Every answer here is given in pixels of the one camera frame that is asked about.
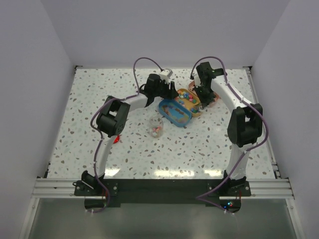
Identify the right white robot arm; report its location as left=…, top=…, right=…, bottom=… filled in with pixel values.
left=194, top=62, right=263, bottom=196

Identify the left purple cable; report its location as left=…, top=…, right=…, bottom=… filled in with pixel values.
left=90, top=57, right=165, bottom=214

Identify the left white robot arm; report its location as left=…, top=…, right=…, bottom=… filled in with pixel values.
left=81, top=69, right=178, bottom=195

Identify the blue oval candy tray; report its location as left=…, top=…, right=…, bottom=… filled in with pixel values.
left=159, top=99, right=192, bottom=127

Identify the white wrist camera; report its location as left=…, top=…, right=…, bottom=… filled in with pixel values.
left=159, top=69, right=173, bottom=84
left=194, top=75, right=201, bottom=87

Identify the purple cable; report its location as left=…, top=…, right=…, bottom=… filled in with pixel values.
left=90, top=57, right=165, bottom=214
left=190, top=56, right=269, bottom=212

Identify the yellow oval candy tray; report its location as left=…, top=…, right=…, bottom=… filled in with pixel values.
left=175, top=88, right=202, bottom=118

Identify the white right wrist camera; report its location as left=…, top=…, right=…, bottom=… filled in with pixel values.
left=194, top=75, right=201, bottom=87

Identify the pink oval lollipop tray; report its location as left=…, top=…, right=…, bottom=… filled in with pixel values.
left=188, top=81, right=219, bottom=108

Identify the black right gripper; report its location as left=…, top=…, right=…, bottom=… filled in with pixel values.
left=193, top=84, right=217, bottom=108

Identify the aluminium frame rail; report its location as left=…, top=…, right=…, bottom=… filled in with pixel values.
left=19, top=178, right=295, bottom=239

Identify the clear glass jar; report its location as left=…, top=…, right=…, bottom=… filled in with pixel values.
left=148, top=116, right=163, bottom=138

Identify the red jar lid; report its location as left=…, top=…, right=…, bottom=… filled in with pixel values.
left=113, top=135, right=120, bottom=144

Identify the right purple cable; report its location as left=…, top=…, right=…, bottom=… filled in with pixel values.
left=190, top=56, right=269, bottom=212

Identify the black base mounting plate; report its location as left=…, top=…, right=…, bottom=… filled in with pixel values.
left=73, top=179, right=252, bottom=212

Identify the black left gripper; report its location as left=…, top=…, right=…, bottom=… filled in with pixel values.
left=154, top=78, right=179, bottom=100

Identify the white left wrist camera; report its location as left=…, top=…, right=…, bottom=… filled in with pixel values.
left=159, top=69, right=173, bottom=84

